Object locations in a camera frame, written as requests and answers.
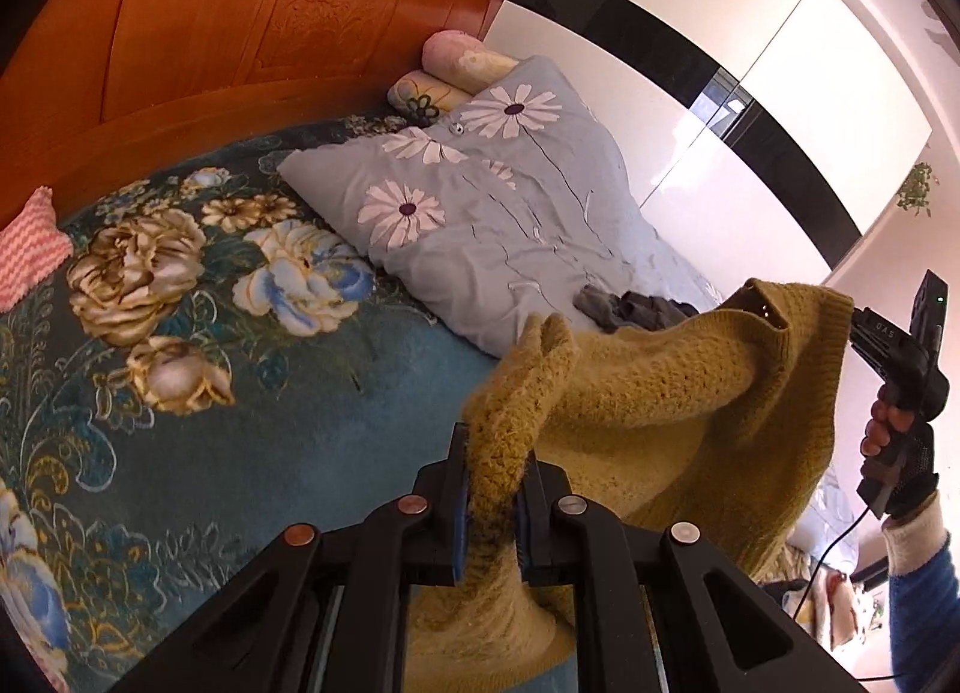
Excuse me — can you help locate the yellow floral pillow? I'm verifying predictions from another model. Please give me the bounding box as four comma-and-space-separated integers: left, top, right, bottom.
387, 71, 472, 126

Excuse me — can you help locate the orange wooden headboard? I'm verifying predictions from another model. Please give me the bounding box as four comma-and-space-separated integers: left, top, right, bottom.
2, 0, 503, 217

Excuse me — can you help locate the light blue floral duvet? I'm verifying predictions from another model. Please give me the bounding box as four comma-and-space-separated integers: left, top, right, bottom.
278, 56, 719, 356

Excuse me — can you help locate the pink knitted cloth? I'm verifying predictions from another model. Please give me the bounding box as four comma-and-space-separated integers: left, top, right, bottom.
0, 186, 73, 314

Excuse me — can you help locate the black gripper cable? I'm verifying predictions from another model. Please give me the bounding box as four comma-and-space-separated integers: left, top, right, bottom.
781, 496, 911, 687

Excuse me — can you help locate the teal floral bed blanket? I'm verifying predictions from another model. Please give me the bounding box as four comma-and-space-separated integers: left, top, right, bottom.
2, 115, 494, 691

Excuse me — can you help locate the gloved right hand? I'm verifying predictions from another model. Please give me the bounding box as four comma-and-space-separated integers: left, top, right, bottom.
857, 397, 939, 519

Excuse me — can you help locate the mustard yellow knit sweater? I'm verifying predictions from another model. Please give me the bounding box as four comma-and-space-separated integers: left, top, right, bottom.
405, 280, 854, 691

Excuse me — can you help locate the dark grey garment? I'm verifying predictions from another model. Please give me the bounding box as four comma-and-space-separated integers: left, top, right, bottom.
573, 285, 700, 332

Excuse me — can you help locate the blue sleeve right forearm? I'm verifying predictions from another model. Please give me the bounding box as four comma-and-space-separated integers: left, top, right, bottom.
882, 491, 958, 691

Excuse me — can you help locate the pink floral pillow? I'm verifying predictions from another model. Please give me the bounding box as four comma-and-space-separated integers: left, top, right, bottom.
421, 30, 517, 95

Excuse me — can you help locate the white glossy wardrobe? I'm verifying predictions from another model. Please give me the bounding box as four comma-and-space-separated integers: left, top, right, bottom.
490, 0, 931, 292

